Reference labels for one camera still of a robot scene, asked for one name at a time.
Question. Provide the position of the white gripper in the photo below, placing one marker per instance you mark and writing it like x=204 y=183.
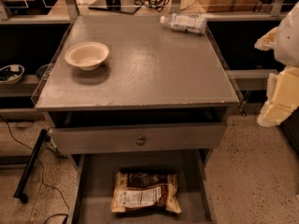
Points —
x=289 y=44

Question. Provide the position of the brown chip bag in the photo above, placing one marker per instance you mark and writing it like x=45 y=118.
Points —
x=137 y=190

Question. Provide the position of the grey top drawer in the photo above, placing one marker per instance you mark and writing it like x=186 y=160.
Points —
x=116 y=139

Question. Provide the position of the grey drawer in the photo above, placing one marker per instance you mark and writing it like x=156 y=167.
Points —
x=116 y=139
x=96 y=183

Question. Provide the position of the grey drawer cabinet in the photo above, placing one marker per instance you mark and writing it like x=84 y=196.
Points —
x=152 y=75

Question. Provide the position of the round metal drawer knob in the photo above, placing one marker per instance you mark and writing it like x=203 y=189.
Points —
x=140 y=141

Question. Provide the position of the grey middle drawer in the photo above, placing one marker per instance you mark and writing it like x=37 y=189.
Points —
x=96 y=183

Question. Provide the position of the grey side shelf right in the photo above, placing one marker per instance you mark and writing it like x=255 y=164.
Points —
x=251 y=80

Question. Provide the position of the grey side shelf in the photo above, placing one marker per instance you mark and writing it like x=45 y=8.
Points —
x=251 y=80
x=25 y=87

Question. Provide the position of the clear plastic water bottle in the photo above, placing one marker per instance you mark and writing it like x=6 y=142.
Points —
x=185 y=23

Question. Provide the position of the black monitor stand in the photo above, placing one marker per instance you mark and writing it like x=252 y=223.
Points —
x=120 y=6

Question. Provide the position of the cream paper bowl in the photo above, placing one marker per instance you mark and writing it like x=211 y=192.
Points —
x=87 y=56

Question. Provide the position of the grey side shelf left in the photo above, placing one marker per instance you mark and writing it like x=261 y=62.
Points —
x=25 y=87

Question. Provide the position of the bowl with dark items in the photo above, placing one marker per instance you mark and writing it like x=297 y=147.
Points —
x=11 y=74

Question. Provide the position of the black bar on floor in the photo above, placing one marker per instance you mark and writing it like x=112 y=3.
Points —
x=19 y=192

